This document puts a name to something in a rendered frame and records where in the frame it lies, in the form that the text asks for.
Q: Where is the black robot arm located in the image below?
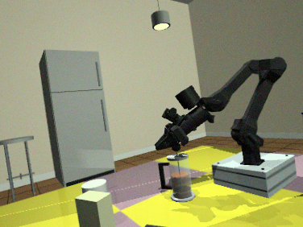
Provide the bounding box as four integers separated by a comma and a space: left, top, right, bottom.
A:
161, 56, 287, 166

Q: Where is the olive green block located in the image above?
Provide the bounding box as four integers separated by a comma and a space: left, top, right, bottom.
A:
75, 191, 116, 227

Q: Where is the white cylinder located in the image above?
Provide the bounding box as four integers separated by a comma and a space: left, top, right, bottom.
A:
81, 179, 107, 194

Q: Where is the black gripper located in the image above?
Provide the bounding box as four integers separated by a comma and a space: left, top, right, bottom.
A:
155, 114, 197, 151

